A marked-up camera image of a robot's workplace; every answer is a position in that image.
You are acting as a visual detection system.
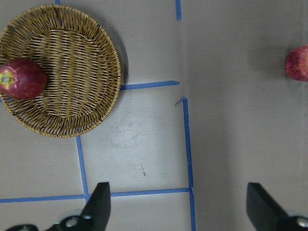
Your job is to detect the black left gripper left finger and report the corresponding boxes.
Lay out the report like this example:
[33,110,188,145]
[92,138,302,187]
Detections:
[6,182,111,231]

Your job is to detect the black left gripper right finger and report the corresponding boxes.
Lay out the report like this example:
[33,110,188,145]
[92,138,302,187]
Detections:
[246,182,308,231]

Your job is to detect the yellow-red apple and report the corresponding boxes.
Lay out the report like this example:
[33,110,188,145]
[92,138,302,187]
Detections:
[285,45,308,82]

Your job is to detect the woven wicker basket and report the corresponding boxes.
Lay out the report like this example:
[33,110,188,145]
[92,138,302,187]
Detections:
[0,4,122,138]

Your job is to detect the dark red apple in basket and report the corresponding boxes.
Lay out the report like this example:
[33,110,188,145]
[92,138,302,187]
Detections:
[0,58,47,100]

